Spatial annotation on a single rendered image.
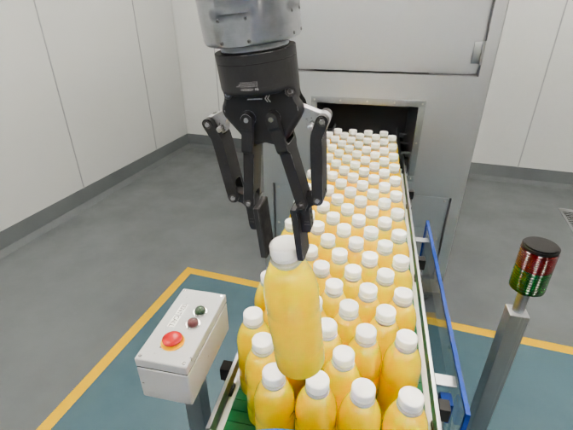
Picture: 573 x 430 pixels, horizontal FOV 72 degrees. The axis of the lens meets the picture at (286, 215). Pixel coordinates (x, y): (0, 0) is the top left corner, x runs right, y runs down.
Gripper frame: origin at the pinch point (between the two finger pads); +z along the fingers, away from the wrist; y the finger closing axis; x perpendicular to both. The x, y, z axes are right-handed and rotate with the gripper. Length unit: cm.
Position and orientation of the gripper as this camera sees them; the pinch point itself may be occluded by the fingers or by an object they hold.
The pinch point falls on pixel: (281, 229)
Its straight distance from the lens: 46.2
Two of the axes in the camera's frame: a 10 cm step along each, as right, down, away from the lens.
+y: 9.5, 0.5, -3.0
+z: 1.2, 8.5, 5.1
